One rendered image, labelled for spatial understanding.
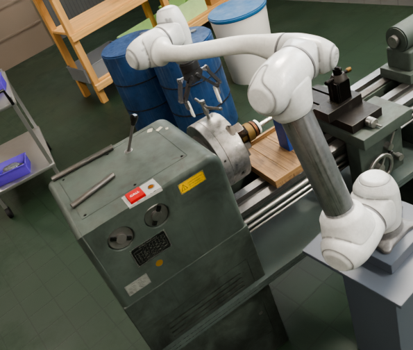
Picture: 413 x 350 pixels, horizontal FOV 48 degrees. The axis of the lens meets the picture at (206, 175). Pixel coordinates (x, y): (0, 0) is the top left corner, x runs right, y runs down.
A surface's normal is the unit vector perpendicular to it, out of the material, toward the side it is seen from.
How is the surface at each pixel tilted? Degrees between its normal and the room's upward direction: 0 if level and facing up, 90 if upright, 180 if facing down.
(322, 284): 0
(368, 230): 74
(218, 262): 90
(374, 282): 0
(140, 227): 90
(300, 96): 83
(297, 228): 0
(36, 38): 90
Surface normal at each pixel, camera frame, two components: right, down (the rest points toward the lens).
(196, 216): 0.49, 0.39
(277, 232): -0.30, -0.76
